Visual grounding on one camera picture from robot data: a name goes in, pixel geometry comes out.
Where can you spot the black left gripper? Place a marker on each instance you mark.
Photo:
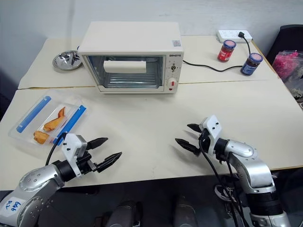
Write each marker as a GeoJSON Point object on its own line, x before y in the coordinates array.
{"type": "Point", "coordinates": [84, 164]}

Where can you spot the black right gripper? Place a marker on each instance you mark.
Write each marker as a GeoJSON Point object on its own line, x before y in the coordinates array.
{"type": "Point", "coordinates": [205, 140]}

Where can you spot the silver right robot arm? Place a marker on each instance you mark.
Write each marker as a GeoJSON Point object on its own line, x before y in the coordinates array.
{"type": "Point", "coordinates": [255, 170]}

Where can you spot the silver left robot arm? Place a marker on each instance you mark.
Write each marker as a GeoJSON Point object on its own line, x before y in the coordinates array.
{"type": "Point", "coordinates": [35, 184]}

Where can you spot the small oven selector knob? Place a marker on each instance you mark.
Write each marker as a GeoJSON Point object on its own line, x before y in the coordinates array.
{"type": "Point", "coordinates": [173, 67]}

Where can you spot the clear plastic food container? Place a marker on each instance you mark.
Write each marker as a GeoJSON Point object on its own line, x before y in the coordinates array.
{"type": "Point", "coordinates": [28, 132]}

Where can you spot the white toaster oven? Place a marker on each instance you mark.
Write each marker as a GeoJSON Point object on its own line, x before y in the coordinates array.
{"type": "Point", "coordinates": [132, 37]}

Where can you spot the blue container clip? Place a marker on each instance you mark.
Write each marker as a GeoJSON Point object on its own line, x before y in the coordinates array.
{"type": "Point", "coordinates": [71, 123]}
{"type": "Point", "coordinates": [33, 114]}

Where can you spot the long orange chicken wing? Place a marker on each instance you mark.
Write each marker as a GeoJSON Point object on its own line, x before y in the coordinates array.
{"type": "Point", "coordinates": [54, 123]}

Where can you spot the dark rounded shape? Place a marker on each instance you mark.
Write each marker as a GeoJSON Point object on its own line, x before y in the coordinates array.
{"type": "Point", "coordinates": [123, 214]}
{"type": "Point", "coordinates": [185, 212]}

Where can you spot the red jar with pink lid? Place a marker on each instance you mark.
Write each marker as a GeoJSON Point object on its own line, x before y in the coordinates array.
{"type": "Point", "coordinates": [226, 52]}

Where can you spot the blue jar with pink lid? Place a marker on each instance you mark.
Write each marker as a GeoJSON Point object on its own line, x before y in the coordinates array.
{"type": "Point", "coordinates": [250, 65]}

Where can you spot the round metal bowl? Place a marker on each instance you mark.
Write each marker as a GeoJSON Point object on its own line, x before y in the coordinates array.
{"type": "Point", "coordinates": [65, 62]}

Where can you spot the white power strip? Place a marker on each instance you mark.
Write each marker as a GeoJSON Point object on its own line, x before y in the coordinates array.
{"type": "Point", "coordinates": [229, 36]}

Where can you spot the black power plug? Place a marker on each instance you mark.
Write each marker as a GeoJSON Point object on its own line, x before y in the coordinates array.
{"type": "Point", "coordinates": [241, 35]}

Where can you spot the clear bag with dark contents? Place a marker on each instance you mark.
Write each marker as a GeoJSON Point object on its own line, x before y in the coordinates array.
{"type": "Point", "coordinates": [296, 88]}

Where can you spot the pink plastic bag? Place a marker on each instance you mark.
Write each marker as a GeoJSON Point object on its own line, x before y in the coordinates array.
{"type": "Point", "coordinates": [287, 63]}

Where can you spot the black chair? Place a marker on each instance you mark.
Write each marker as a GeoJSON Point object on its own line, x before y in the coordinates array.
{"type": "Point", "coordinates": [287, 35]}

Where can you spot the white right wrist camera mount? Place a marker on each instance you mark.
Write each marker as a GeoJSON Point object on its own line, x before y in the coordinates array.
{"type": "Point", "coordinates": [213, 127]}

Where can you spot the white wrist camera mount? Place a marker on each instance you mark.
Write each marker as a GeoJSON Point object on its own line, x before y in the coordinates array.
{"type": "Point", "coordinates": [213, 127]}
{"type": "Point", "coordinates": [69, 146]}

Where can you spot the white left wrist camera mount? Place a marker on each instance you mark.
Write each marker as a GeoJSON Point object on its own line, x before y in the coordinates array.
{"type": "Point", "coordinates": [69, 146]}

